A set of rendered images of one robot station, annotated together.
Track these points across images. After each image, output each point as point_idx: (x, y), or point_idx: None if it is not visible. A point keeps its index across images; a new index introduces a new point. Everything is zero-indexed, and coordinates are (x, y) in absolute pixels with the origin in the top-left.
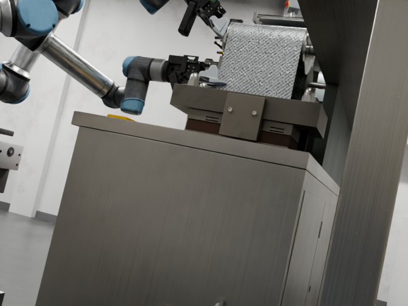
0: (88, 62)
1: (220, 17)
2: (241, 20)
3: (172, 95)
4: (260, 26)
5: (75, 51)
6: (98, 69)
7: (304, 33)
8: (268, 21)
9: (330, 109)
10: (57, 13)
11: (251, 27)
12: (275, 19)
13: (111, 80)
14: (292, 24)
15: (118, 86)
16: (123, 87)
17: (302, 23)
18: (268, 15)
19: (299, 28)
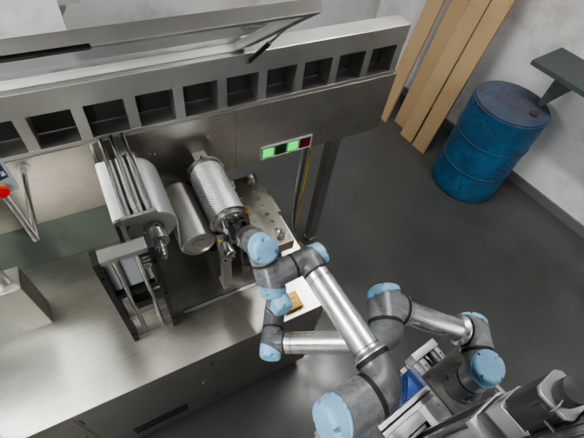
0: (314, 333)
1: (224, 225)
2: (149, 234)
3: (293, 244)
4: (231, 189)
5: (330, 332)
6: (302, 333)
7: (220, 164)
8: (142, 203)
9: None
10: (371, 287)
11: (236, 195)
12: (148, 193)
13: (286, 333)
14: (131, 182)
15: (278, 332)
16: (282, 316)
17: (132, 173)
18: (149, 197)
19: (218, 166)
